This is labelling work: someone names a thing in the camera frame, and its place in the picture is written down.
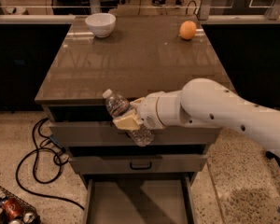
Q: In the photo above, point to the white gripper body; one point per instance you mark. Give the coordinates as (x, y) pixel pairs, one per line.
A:
(147, 111)

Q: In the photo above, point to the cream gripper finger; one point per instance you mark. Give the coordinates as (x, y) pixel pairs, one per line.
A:
(128, 121)
(137, 102)

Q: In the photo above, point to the clear plastic water bottle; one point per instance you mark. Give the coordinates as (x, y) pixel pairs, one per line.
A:
(117, 105)

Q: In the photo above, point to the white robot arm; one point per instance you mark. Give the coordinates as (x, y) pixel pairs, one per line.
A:
(205, 103)

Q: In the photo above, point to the grey drawer cabinet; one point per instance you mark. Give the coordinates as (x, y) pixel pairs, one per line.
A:
(143, 55)

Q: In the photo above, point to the middle grey drawer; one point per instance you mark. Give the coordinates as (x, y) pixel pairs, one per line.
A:
(180, 163)

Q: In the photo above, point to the grey drawer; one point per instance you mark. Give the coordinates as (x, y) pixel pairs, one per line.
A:
(180, 163)
(140, 201)
(104, 133)

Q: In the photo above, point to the top grey drawer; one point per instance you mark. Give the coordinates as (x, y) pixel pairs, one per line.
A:
(104, 133)

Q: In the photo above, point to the bottom grey drawer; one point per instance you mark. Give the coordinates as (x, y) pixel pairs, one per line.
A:
(140, 201)

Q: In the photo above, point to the white ceramic bowl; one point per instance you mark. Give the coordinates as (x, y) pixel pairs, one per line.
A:
(101, 24)

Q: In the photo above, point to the orange fruit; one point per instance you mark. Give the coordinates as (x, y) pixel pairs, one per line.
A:
(187, 30)

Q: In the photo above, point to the silver can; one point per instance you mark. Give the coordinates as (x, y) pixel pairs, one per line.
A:
(28, 218)

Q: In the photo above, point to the red soda can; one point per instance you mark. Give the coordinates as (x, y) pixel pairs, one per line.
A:
(12, 209)

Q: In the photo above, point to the wire basket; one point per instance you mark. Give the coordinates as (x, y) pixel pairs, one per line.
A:
(4, 195)

